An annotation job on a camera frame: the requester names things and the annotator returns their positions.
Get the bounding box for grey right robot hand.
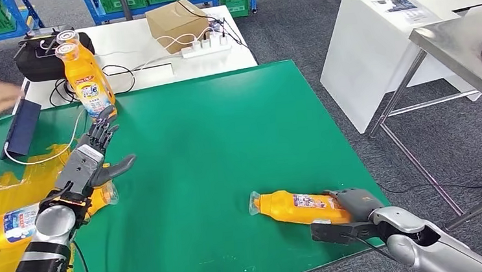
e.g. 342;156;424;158
323;185;387;226

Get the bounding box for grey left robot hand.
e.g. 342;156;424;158
71;103;140;196

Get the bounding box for orange detergent bottle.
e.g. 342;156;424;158
55;27;98;77
247;183;356;231
0;181;123;251
53;39;119;123

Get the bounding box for green table mat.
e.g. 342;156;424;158
0;53;396;272

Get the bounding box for black carry bag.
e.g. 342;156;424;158
12;29;98;85

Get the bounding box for white table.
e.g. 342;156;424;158
3;3;261;113

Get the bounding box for white power strip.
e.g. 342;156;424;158
179;34;234;60

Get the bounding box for black remote controller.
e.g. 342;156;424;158
10;24;76;59

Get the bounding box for white desk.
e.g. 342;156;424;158
314;0;482;138

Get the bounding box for brown cardboard box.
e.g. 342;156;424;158
144;0;213;56

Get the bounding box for stainless steel table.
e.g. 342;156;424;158
360;1;482;236

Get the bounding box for printed paper sheet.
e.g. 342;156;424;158
371;0;442;28

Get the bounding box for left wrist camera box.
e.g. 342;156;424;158
51;142;108;198

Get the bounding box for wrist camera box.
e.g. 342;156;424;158
51;142;108;198
309;214;388;249

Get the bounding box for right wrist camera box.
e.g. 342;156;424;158
309;214;388;249

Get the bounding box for black floor cable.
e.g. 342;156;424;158
375;172;482;198

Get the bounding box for white charging cable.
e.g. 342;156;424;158
0;25;226;168

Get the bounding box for coiled black cable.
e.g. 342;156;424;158
46;62;138;109

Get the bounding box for black power cables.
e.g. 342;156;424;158
176;0;260;72

